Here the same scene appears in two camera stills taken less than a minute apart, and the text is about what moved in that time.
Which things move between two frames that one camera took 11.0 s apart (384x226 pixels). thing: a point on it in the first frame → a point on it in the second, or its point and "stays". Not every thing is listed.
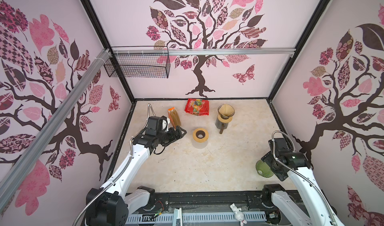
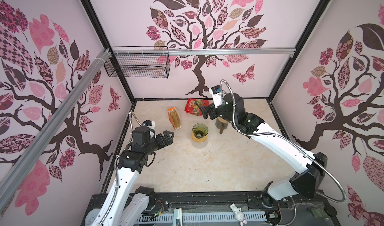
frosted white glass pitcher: (199, 145) stays
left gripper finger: (179, 131) → (168, 135)
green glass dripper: (263, 169) → (200, 130)
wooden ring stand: (200, 135) stays
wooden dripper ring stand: (224, 120) stays
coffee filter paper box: (174, 117) stays
